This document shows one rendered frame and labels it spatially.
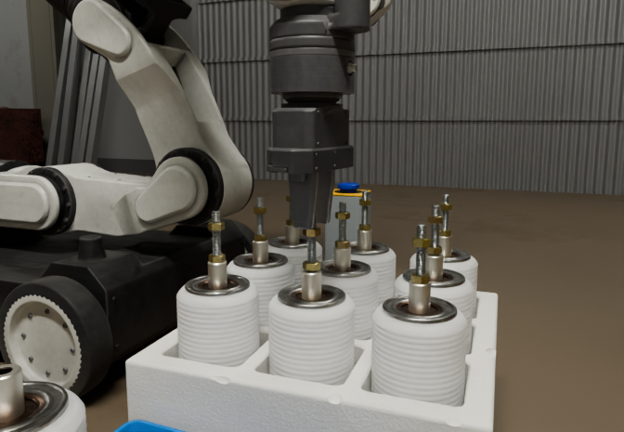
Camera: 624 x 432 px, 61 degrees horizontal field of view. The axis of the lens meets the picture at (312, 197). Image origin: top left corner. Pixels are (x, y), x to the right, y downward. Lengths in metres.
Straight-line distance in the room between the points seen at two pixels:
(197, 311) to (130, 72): 0.55
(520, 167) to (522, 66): 0.64
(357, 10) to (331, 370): 0.36
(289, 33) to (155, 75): 0.51
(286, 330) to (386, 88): 3.28
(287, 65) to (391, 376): 0.32
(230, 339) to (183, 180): 0.40
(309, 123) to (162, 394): 0.33
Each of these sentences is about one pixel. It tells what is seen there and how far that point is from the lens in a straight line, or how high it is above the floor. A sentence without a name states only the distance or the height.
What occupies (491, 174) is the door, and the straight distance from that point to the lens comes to 3.67.
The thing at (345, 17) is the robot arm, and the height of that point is 0.54.
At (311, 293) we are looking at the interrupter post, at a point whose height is 0.26.
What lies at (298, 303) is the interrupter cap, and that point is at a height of 0.25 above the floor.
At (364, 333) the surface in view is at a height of 0.18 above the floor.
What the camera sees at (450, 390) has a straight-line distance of 0.56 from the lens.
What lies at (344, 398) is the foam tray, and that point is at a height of 0.18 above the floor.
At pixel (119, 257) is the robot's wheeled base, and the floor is 0.21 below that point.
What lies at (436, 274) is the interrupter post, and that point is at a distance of 0.67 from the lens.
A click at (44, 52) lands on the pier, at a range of 5.23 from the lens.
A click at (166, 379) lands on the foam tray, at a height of 0.17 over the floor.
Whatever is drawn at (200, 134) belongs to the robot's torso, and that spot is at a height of 0.42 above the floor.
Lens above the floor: 0.44
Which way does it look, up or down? 8 degrees down
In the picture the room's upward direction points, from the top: straight up
